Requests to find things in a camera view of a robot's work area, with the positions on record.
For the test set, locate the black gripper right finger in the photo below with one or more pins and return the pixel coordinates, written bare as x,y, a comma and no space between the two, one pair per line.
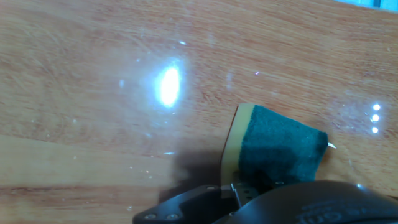
273,184

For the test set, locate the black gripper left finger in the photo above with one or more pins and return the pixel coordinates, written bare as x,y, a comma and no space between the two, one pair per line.
192,205

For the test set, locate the green yellow sponge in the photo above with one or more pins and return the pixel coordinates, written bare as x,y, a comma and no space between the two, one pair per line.
273,140

